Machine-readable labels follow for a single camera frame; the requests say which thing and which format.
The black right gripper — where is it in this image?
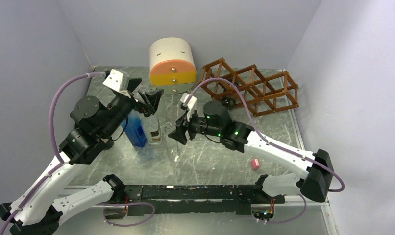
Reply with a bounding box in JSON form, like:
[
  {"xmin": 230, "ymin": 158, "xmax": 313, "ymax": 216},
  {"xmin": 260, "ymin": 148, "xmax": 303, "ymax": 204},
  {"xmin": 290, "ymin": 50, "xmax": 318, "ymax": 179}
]
[{"xmin": 168, "ymin": 106, "xmax": 222, "ymax": 144}]

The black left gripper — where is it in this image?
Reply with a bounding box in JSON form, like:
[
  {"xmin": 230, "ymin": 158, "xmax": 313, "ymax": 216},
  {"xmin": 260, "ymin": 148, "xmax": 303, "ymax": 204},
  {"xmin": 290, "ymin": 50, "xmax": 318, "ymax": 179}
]
[{"xmin": 100, "ymin": 78, "xmax": 164, "ymax": 138}]

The clear glass bottle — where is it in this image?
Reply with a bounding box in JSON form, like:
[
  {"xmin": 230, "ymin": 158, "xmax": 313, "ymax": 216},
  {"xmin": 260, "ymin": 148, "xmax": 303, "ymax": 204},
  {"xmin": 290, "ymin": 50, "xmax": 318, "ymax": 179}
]
[{"xmin": 164, "ymin": 122, "xmax": 179, "ymax": 162}]

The dark labelled wine bottle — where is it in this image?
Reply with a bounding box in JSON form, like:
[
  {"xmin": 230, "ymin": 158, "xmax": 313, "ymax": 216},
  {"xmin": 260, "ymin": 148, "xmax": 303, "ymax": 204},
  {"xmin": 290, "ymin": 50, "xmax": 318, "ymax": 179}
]
[{"xmin": 221, "ymin": 96, "xmax": 236, "ymax": 110}]

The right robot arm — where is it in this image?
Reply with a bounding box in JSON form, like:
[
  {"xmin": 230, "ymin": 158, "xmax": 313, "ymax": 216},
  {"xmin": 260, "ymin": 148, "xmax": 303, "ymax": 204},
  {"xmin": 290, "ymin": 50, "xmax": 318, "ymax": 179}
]
[{"xmin": 168, "ymin": 100, "xmax": 334, "ymax": 203}]

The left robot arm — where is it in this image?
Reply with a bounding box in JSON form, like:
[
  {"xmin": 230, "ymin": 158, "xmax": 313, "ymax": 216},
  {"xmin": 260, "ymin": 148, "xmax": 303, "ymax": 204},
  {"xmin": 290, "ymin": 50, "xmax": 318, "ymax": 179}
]
[{"xmin": 0, "ymin": 75, "xmax": 162, "ymax": 235}]

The clear labelled liquor bottle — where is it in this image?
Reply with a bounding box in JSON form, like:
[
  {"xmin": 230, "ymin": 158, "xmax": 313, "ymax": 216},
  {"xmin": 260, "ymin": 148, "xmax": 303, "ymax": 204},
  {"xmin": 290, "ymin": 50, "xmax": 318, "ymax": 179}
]
[{"xmin": 144, "ymin": 114, "xmax": 162, "ymax": 145}]

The blue square glass bottle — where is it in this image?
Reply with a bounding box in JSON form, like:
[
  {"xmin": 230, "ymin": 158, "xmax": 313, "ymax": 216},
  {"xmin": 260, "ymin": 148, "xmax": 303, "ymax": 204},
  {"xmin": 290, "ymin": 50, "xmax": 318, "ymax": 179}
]
[{"xmin": 121, "ymin": 110, "xmax": 147, "ymax": 148}]

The brown wooden wine rack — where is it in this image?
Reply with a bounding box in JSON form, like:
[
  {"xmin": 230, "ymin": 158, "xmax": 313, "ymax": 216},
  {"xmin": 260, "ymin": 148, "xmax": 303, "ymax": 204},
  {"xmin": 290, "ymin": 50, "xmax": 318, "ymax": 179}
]
[{"xmin": 199, "ymin": 58, "xmax": 299, "ymax": 117}]

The cream orange drawer cabinet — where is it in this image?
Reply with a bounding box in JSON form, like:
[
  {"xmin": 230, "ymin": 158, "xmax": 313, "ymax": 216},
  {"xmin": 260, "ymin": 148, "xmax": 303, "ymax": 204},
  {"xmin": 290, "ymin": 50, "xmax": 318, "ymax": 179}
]
[{"xmin": 149, "ymin": 37, "xmax": 197, "ymax": 94}]

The pink eraser block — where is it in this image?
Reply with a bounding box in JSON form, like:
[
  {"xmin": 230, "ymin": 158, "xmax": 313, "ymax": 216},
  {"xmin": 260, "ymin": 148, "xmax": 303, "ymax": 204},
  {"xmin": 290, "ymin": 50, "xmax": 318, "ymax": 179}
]
[{"xmin": 251, "ymin": 159, "xmax": 260, "ymax": 171}]

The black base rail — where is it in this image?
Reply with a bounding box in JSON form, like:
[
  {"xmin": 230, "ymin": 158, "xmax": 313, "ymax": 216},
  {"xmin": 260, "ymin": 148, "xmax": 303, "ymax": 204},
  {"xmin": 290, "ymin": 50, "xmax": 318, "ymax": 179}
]
[{"xmin": 109, "ymin": 185, "xmax": 285, "ymax": 215}]

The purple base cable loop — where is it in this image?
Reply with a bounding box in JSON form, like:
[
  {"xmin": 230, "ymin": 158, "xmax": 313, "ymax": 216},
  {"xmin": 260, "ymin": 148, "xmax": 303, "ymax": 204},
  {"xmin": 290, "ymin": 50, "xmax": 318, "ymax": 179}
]
[{"xmin": 103, "ymin": 201, "xmax": 156, "ymax": 227}]

